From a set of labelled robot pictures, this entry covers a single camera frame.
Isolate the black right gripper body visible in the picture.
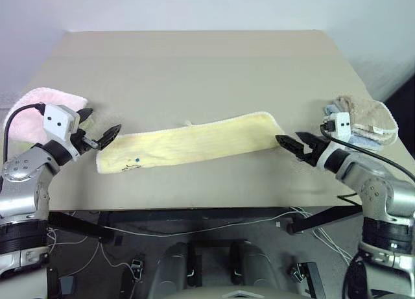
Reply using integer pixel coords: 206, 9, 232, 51
299, 139, 329, 167

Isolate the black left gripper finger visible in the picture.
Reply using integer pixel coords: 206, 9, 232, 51
78, 108, 95, 128
97, 123, 123, 150

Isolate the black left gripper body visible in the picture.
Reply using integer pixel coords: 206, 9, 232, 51
71, 130, 100, 156

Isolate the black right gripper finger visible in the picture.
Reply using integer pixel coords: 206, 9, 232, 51
274, 134, 306, 160
295, 132, 322, 147

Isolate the light blue towel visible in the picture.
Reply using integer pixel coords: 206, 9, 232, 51
322, 104, 383, 151

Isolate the pink towel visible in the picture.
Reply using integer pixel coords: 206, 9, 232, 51
3, 87, 89, 148

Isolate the beige towel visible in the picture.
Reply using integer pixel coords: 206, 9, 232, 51
333, 92, 399, 145

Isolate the yellow towel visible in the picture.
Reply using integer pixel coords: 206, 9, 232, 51
95, 111, 287, 174

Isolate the dark grey rounded shape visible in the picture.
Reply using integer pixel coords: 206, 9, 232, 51
231, 240, 283, 299
147, 241, 196, 299

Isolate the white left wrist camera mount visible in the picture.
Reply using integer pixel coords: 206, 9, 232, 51
43, 103, 81, 162

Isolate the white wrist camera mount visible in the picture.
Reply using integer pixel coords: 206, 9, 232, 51
43, 103, 81, 162
316, 112, 353, 169

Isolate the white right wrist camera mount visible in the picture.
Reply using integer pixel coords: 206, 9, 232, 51
316, 112, 353, 169

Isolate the black table frame brace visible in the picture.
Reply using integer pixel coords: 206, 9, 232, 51
47, 211, 115, 245
286, 204, 364, 235

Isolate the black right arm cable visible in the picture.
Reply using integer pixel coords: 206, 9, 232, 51
320, 123, 415, 180

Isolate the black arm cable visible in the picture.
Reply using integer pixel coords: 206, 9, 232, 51
320, 123, 415, 180
3, 102, 47, 158

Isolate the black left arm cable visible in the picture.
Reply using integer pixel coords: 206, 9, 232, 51
3, 102, 47, 158

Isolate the white floor wire bundle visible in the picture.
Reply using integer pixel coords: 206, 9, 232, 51
290, 206, 355, 266

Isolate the thin white floor wire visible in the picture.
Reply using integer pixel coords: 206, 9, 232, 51
46, 226, 139, 282

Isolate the long white floor wire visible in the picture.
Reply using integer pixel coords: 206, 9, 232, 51
95, 211, 294, 239

